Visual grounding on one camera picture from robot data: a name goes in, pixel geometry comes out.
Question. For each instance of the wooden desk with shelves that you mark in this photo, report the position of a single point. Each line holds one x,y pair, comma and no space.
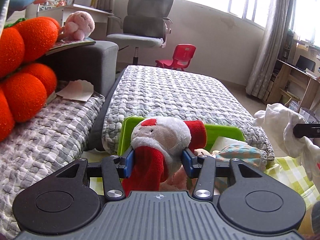
288,83

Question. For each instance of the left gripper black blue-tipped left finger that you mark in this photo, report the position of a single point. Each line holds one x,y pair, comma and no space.
113,169

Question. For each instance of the pink fluffy plush toy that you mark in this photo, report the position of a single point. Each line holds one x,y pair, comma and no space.
177,179

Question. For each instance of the white scalloped paper fan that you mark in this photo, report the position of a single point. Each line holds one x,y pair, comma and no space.
79,90

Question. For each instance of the white paper shopping bag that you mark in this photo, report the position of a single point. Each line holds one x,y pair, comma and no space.
309,116

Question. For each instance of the pink pig plush toy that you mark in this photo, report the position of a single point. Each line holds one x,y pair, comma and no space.
78,26

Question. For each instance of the grey window curtain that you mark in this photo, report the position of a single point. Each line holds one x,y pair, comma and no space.
279,14

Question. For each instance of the grey sofa with quilted cover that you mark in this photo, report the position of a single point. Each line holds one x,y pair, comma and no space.
62,130

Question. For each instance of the dark green patterned cushion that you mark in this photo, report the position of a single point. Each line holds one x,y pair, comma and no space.
4,4

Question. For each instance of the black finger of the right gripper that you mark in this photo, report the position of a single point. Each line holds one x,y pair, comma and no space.
307,130

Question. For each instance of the book on sofa armrest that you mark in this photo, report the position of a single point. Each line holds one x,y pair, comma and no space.
63,45

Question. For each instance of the red plastic child chair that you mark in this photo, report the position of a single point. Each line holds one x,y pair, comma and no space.
181,58

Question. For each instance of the white cloth glove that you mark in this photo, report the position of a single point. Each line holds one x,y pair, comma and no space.
281,121

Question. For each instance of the grey office swivel chair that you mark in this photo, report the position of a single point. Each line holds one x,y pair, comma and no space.
146,25

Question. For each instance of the black laptop on desk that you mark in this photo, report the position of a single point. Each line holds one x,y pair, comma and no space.
304,63

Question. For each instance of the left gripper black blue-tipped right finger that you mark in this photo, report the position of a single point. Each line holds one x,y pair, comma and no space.
201,167

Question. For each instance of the yellow checkered plastic tablecloth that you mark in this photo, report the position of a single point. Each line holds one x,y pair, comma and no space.
283,169

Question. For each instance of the pastel checkered cloth doll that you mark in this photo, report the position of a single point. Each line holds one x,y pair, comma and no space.
251,155

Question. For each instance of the green plastic storage bin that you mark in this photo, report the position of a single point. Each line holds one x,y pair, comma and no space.
213,132

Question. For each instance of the santa claus plush toy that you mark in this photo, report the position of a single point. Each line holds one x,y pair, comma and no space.
158,143

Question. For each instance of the grey patterned ottoman cushion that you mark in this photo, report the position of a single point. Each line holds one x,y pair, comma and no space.
150,91

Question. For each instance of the orange segmented plush pillow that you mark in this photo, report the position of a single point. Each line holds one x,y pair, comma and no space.
26,84

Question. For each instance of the white study desk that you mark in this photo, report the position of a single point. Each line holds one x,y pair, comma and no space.
100,10

